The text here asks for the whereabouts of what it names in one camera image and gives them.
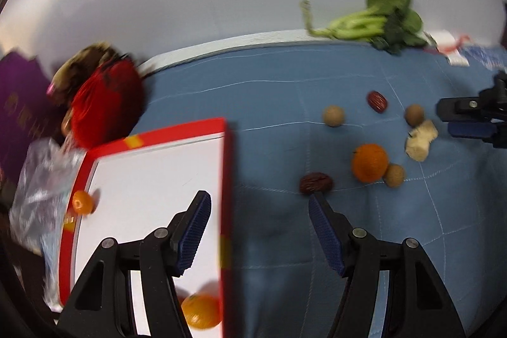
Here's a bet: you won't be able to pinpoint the pale ginger piece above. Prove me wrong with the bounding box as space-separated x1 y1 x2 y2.
405 119 438 162

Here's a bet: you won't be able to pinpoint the red jujube top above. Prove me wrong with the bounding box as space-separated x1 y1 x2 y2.
367 91 388 113

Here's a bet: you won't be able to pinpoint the large orange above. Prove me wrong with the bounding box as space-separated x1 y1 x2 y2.
181 294 222 330
350 143 389 183

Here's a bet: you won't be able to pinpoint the small orange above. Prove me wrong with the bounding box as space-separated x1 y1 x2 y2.
71 190 94 215

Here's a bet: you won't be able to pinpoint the dark red jujube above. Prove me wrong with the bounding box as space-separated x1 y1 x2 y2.
299 172 333 195

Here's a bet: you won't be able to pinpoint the blue printed plastic wrapper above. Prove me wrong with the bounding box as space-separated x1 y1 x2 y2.
461 45 507 71

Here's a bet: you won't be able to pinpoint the white red paper packet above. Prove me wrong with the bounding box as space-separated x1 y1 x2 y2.
424 30 471 67

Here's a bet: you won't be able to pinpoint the blue quilted mat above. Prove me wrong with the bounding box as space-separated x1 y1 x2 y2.
136 45 506 337

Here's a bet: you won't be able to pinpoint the green bok choy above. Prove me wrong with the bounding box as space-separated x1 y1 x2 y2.
300 0 428 55

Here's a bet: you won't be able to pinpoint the clear plastic bag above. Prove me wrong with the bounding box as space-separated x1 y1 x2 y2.
10 138 85 310

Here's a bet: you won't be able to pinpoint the purple gift bag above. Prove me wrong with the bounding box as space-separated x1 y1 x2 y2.
0 51 64 183

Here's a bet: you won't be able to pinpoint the floral brown cloth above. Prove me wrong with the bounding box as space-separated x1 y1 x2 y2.
46 42 132 106

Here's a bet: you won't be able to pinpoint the red drawstring pouch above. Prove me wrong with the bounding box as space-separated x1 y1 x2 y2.
71 57 145 149

